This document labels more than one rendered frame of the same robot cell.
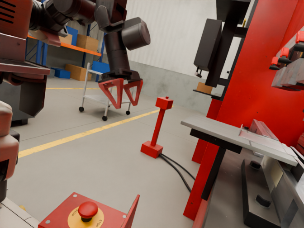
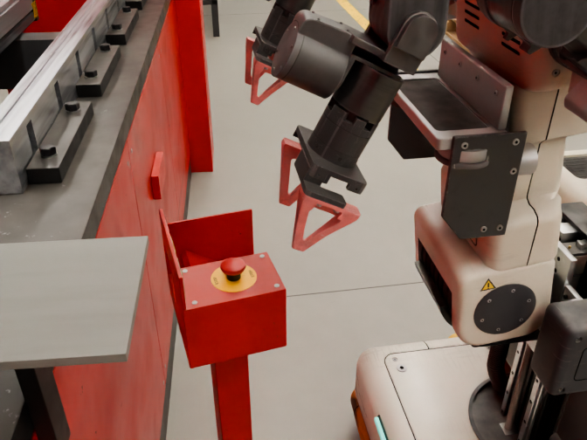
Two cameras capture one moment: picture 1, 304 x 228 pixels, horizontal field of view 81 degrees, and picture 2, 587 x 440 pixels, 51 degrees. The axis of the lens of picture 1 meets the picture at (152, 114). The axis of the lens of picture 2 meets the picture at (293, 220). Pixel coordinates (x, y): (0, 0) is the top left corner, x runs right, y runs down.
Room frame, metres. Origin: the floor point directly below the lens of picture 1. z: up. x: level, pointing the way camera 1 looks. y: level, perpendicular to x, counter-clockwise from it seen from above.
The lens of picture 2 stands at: (1.02, -0.21, 1.37)
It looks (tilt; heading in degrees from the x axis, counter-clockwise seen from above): 32 degrees down; 151
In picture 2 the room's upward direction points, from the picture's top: straight up
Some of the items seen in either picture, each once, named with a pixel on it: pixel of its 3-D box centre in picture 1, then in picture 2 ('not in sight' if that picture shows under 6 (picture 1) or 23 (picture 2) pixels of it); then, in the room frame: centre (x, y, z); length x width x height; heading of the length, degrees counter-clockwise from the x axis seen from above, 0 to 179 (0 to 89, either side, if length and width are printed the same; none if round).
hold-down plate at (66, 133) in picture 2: not in sight; (64, 138); (-0.10, -0.08, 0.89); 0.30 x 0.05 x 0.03; 157
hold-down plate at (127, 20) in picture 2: not in sight; (123, 25); (-0.84, 0.23, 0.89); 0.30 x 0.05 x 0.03; 157
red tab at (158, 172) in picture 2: not in sight; (158, 175); (-0.45, 0.18, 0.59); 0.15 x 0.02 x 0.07; 157
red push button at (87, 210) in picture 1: (87, 213); (233, 271); (0.31, 0.08, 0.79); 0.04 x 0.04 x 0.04
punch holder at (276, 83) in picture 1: (292, 69); not in sight; (0.82, -0.54, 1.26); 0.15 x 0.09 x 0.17; 157
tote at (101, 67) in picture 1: (108, 69); not in sight; (3.50, 1.03, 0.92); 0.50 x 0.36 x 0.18; 71
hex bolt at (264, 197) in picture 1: (263, 200); not in sight; (0.33, -0.26, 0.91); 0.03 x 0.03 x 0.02
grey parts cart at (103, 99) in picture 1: (110, 91); not in sight; (3.66, 0.96, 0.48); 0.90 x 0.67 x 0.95; 161
